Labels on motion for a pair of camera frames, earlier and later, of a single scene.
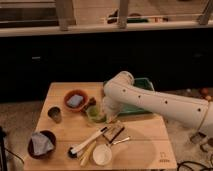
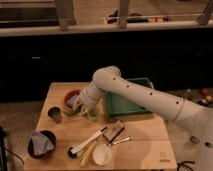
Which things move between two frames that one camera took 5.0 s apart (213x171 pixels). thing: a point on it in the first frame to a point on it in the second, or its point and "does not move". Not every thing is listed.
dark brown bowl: (51, 138) does not move
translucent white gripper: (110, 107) to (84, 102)
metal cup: (54, 113) does not move
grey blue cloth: (40, 143) does not move
